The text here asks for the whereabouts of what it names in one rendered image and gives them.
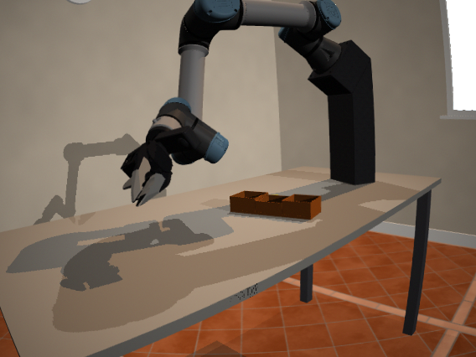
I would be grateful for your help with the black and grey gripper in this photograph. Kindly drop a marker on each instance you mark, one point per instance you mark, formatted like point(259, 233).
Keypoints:
point(151, 168)

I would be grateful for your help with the orange rack of bins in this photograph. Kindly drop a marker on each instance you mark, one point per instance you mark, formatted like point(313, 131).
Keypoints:
point(261, 203)

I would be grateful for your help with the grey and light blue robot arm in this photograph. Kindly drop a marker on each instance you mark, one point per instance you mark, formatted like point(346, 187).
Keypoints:
point(203, 21)

